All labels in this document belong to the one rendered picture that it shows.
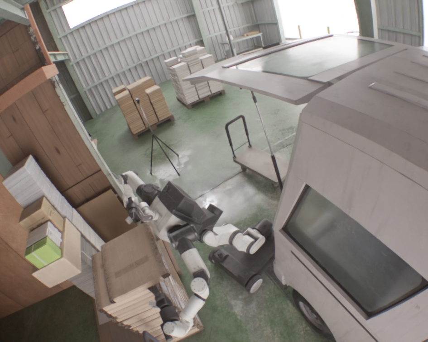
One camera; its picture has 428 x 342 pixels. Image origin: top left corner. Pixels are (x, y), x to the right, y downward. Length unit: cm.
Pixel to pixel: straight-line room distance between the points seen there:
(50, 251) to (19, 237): 130
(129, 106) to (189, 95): 157
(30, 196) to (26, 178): 16
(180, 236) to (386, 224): 94
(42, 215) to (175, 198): 102
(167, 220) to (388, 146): 110
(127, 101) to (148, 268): 452
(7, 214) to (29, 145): 85
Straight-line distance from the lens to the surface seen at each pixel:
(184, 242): 121
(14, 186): 200
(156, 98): 563
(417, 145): 61
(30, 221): 191
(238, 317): 229
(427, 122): 70
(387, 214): 68
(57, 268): 181
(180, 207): 131
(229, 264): 230
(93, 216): 249
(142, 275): 142
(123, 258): 156
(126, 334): 259
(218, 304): 237
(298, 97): 84
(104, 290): 159
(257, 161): 323
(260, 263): 227
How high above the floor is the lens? 217
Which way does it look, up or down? 37 degrees down
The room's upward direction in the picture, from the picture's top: 20 degrees counter-clockwise
